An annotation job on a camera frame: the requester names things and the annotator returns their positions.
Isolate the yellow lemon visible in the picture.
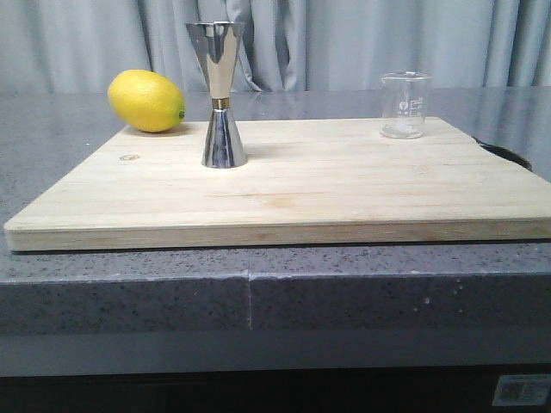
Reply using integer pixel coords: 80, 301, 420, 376
108, 69, 185, 133

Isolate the black cable on counter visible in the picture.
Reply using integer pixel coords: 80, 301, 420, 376
472, 136, 535, 171

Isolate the clear glass beaker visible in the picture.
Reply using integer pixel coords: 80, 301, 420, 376
381, 71, 432, 139

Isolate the steel double jigger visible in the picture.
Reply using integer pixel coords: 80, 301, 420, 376
186, 22, 246, 169

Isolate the white QR code label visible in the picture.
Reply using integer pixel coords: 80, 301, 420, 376
492, 373, 550, 407

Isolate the grey curtain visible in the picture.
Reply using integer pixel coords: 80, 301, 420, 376
1, 1, 550, 95

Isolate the wooden cutting board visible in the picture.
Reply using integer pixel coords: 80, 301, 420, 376
4, 117, 550, 251

